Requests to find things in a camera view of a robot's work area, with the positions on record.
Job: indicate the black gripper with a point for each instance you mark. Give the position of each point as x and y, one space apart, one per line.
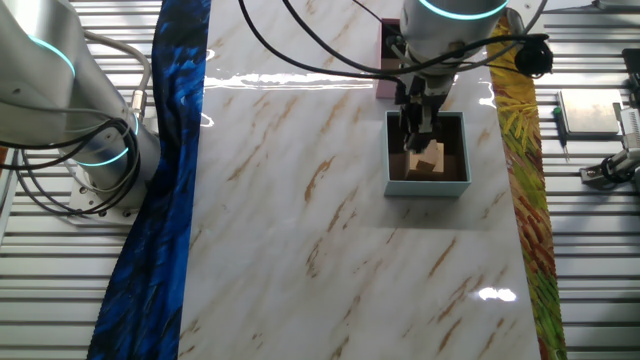
422 90

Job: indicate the small wooden cube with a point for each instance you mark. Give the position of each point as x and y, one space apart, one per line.
437 149

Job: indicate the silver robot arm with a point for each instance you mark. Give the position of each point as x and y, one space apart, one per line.
50 75

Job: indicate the light blue cardboard box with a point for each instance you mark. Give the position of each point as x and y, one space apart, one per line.
425 189

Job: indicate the pink cardboard box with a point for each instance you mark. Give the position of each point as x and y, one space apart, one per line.
387 85

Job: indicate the grey flat object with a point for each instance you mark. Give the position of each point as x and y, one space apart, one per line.
617 4

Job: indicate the large wooden cube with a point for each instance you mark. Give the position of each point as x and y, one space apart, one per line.
412 169

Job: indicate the yellow green painted cloth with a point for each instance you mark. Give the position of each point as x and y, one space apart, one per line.
530 200

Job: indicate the white marble pattern sheet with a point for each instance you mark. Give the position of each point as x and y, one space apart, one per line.
300 250

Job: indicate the square silver metal plate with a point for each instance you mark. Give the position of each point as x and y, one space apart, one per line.
590 111

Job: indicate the white vented device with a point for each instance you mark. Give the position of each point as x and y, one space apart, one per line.
631 125

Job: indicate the black device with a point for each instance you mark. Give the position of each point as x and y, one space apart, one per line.
633 65

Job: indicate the blue painted cloth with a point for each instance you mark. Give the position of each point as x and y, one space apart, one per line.
150 200

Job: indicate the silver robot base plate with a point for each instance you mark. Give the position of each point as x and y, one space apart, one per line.
85 200

